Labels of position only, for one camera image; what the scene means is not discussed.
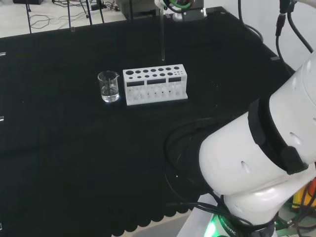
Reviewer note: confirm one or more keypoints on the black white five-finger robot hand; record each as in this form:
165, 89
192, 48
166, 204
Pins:
195, 14

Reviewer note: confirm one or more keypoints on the clear glass rod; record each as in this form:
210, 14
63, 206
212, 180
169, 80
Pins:
162, 37

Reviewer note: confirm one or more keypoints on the white test tube rack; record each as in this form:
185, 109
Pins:
154, 85

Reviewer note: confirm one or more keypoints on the clear glass beaker with liquid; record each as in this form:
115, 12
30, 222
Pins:
108, 86

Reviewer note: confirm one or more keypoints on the dark grey equipment box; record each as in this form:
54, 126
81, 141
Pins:
138, 8

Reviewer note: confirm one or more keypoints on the black tripod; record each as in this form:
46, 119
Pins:
28, 17
89, 14

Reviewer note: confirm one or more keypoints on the flat black box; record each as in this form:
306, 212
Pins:
27, 1

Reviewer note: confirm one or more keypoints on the black bench cloth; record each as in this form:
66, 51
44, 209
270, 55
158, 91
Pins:
74, 148

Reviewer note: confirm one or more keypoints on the yellow stop button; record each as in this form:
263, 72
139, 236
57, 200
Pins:
300, 195

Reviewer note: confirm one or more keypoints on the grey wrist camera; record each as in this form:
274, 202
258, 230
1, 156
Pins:
177, 17

